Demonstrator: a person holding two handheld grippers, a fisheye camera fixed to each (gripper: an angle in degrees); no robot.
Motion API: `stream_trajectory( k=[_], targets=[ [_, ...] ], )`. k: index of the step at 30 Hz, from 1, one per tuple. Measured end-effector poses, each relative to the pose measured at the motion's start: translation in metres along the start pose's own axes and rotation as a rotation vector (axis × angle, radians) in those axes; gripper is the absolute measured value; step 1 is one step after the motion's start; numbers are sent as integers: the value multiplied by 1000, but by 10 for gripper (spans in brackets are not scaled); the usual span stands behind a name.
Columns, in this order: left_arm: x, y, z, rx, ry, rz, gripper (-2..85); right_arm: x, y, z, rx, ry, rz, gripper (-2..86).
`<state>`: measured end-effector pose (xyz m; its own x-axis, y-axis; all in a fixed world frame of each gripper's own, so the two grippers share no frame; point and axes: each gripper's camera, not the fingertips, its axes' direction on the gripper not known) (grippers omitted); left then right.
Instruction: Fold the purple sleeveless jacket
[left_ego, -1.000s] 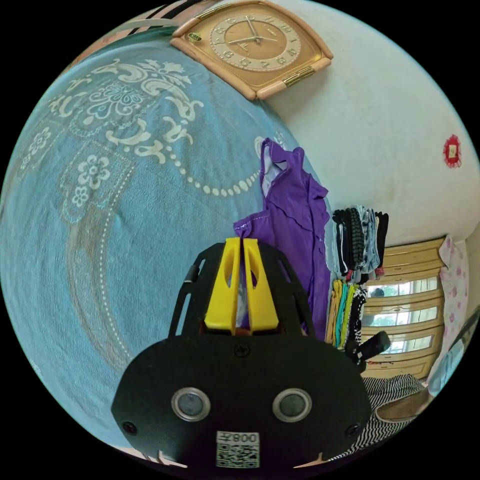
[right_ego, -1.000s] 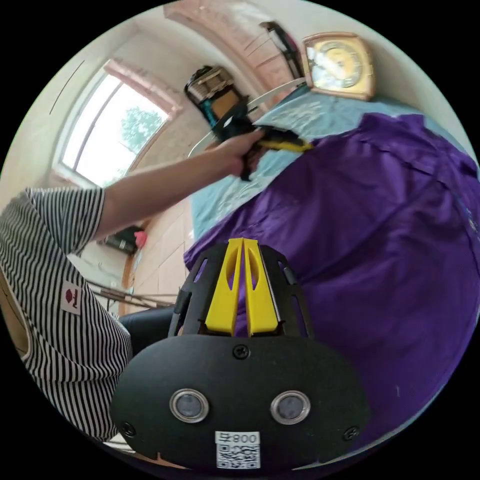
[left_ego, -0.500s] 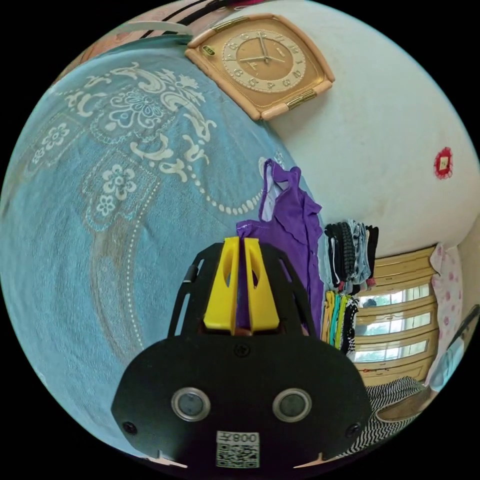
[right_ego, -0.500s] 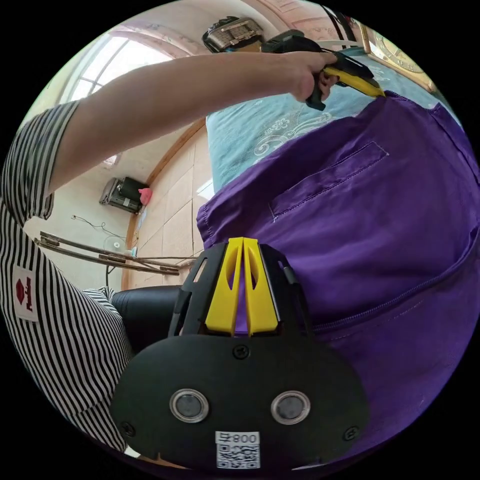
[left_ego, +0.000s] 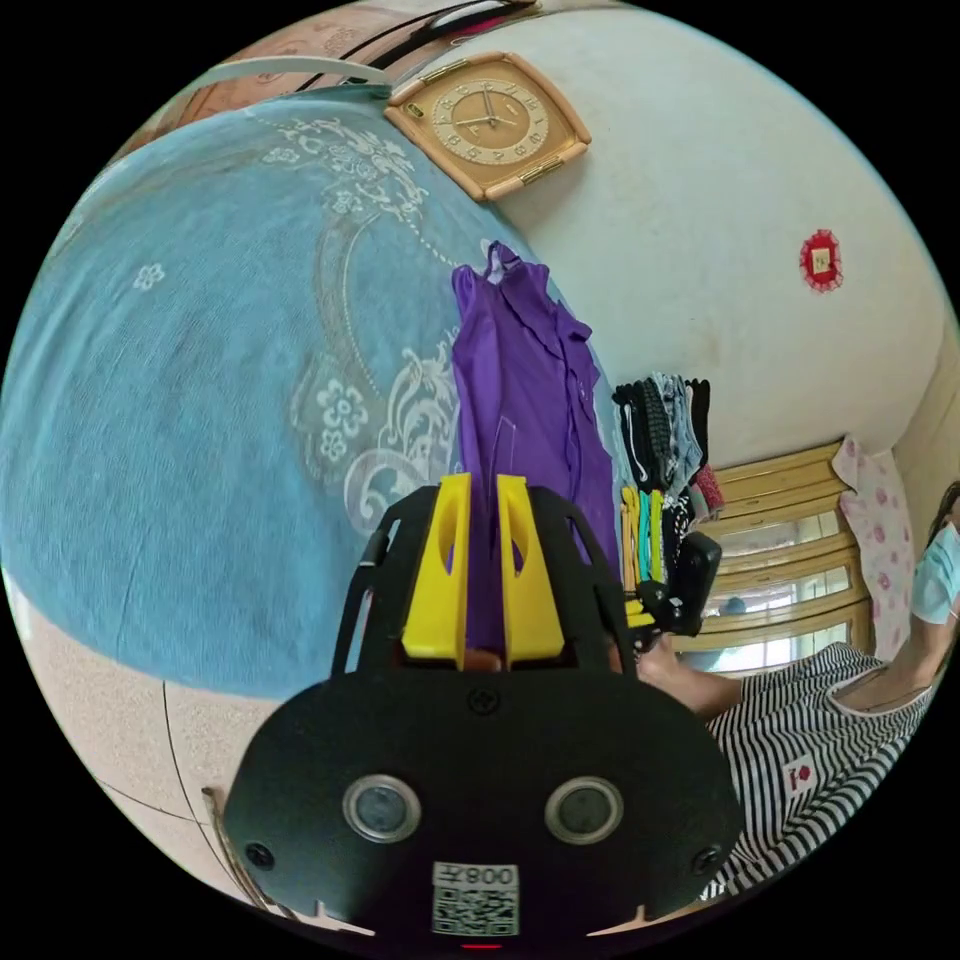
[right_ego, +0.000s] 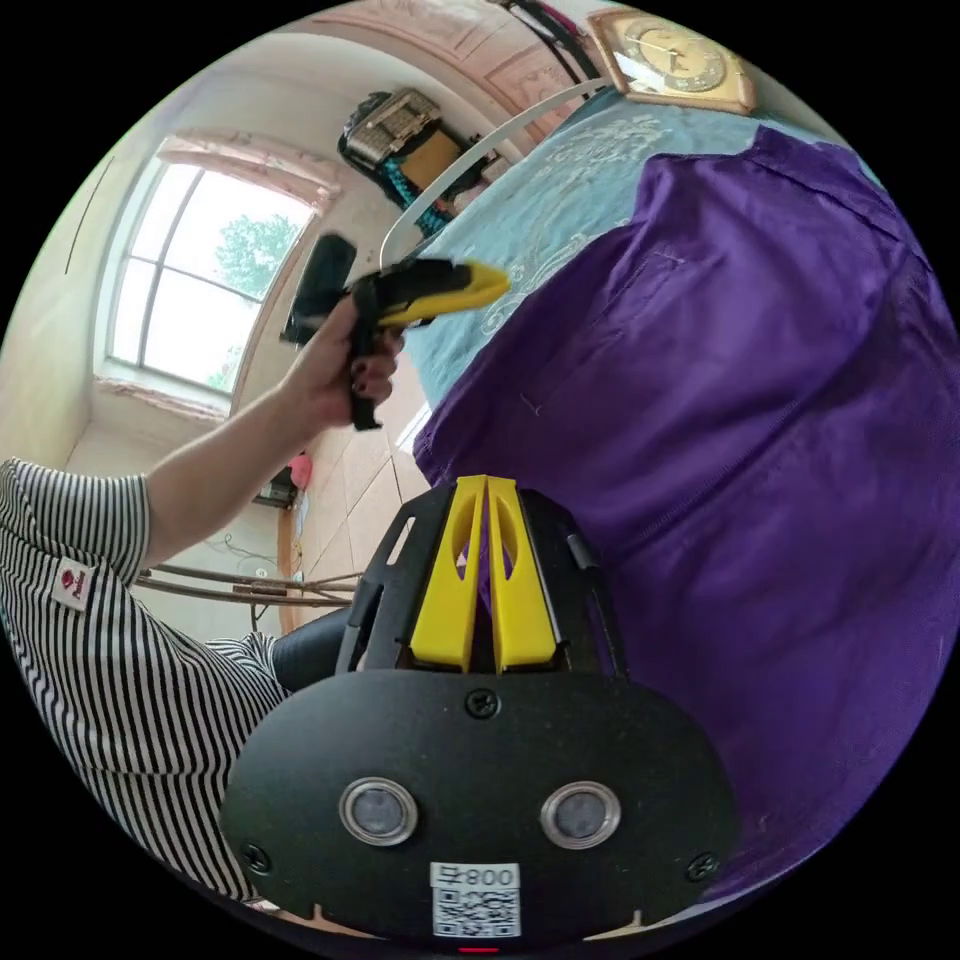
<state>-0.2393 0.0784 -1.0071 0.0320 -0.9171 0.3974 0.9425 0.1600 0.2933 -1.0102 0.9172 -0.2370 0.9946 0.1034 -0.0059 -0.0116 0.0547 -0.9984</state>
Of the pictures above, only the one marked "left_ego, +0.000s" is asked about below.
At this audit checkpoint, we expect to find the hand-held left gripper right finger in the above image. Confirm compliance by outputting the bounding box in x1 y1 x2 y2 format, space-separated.
497 474 563 672

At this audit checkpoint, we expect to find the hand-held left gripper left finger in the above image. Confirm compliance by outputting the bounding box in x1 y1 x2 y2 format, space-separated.
401 473 473 672

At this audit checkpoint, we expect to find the purple sleeveless jacket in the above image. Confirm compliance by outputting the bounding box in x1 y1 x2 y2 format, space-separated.
449 239 625 655

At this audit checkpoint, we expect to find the person's right forearm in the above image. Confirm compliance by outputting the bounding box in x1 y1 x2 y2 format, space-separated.
689 663 751 723

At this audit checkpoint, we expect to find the person's right hand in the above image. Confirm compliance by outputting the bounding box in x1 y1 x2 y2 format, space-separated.
635 635 703 710

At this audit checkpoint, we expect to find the pile of clothes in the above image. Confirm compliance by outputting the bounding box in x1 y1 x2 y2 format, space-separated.
611 372 726 595

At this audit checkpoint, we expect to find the person's body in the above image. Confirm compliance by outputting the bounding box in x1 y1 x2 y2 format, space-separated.
693 479 960 905

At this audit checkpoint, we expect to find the pink floral curtain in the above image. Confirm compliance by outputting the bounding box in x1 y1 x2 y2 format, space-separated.
834 434 921 663

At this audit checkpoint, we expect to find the window with yellow wooden frame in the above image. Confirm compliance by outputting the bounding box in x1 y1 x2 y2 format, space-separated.
671 440 880 676

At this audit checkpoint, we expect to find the red round wall decoration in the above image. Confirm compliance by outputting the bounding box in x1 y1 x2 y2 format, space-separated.
797 228 844 295

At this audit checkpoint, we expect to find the tan square wall clock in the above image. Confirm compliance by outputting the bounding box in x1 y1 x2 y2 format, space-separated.
384 50 594 202

